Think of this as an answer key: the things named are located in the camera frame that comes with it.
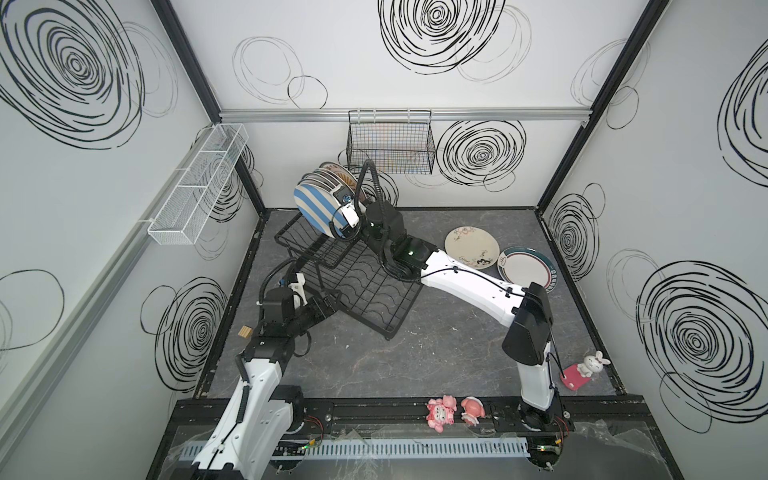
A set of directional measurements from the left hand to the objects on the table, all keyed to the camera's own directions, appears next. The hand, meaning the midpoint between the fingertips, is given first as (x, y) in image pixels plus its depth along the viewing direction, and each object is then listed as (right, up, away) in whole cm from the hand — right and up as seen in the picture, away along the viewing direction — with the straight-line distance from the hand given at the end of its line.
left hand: (333, 297), depth 81 cm
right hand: (+4, +26, -9) cm, 28 cm away
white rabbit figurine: (+67, -16, -6) cm, 69 cm away
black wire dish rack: (+2, +5, +19) cm, 20 cm away
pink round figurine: (+36, -26, -8) cm, 45 cm away
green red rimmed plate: (+62, +7, +22) cm, 66 cm away
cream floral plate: (+46, +13, +26) cm, 54 cm away
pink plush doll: (+28, -26, -9) cm, 39 cm away
